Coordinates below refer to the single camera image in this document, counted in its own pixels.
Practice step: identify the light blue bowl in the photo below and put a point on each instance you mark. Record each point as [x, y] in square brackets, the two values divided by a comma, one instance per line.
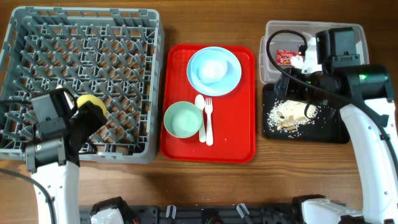
[209, 66]

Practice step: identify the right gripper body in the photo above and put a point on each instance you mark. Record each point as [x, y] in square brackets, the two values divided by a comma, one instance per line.
[297, 90]

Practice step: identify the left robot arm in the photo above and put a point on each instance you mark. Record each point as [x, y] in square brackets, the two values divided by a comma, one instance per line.
[64, 125]

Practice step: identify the white plastic fork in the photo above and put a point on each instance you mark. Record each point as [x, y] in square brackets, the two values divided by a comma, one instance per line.
[209, 129]

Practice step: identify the rice and food scraps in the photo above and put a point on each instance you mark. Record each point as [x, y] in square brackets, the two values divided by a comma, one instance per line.
[287, 116]

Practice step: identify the light blue plate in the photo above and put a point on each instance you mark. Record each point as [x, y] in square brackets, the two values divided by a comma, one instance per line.
[227, 84]

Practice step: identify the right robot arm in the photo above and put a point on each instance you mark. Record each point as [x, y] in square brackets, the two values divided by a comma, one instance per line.
[364, 96]

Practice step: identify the grey dishwasher rack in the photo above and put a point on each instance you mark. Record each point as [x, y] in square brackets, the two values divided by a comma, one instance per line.
[113, 54]

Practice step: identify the clear plastic bin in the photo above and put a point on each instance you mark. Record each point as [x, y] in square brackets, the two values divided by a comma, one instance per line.
[269, 74]

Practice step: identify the yellow plastic cup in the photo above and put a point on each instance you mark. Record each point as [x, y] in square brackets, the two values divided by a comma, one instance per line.
[93, 99]

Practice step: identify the red snack wrapper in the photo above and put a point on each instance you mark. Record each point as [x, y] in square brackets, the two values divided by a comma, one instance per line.
[283, 57]

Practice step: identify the red plastic tray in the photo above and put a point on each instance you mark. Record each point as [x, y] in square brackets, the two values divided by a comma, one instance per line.
[233, 116]

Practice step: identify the black tray bin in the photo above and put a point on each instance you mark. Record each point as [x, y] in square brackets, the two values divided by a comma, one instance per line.
[328, 125]

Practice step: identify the white plastic spoon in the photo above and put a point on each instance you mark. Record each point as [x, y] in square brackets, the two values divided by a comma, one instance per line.
[200, 104]

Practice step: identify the green bowl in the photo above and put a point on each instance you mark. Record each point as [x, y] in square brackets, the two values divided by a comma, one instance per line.
[182, 119]

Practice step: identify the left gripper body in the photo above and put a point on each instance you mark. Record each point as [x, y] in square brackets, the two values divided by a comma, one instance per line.
[87, 121]

